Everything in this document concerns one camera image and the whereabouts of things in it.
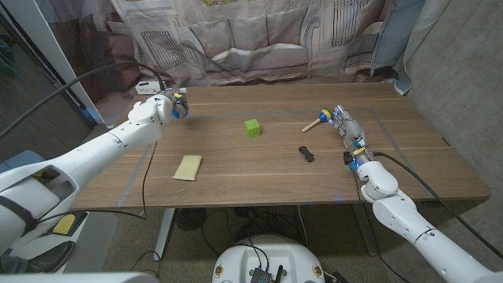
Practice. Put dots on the grey table leg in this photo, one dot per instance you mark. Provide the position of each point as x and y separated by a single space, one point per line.
365 232

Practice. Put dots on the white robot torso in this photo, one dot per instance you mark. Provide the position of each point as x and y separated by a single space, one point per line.
267 251

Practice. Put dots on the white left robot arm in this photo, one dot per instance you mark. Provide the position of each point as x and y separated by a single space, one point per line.
94 153

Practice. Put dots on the yellow and black foot pedal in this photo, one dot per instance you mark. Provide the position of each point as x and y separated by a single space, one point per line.
64 225

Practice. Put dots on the black torso module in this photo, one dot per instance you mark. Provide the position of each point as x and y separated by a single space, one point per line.
261 275

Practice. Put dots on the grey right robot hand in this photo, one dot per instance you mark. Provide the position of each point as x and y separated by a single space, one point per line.
351 127

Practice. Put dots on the black toy car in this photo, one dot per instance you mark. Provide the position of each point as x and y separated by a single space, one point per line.
305 153

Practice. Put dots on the white partition frame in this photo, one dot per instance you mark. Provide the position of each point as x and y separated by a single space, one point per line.
43 43

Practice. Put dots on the white table leg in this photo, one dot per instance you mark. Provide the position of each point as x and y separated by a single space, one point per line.
163 236

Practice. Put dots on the white power strip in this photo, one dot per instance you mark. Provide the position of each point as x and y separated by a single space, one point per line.
147 87

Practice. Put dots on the printed sofa backdrop cloth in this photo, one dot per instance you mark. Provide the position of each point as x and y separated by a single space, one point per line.
251 43

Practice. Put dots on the green block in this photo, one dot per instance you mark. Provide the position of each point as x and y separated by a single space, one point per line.
252 129

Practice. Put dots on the teal green garment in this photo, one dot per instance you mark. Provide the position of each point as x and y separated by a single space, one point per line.
6 59

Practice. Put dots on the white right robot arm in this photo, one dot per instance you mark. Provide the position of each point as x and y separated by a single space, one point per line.
404 222

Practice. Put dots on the wooden maraca with coloured head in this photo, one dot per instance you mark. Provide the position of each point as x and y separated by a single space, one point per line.
314 124

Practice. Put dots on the blue spiky stress ball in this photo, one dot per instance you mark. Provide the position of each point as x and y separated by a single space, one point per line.
181 113

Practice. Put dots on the black shoe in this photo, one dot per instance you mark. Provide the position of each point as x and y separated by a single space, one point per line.
51 257

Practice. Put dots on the black round fan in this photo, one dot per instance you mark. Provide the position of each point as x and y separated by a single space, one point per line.
190 219

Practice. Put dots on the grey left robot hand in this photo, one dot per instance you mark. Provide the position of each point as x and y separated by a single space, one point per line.
177 98

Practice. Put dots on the yellow sticky note pad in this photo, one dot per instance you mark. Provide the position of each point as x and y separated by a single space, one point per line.
188 167

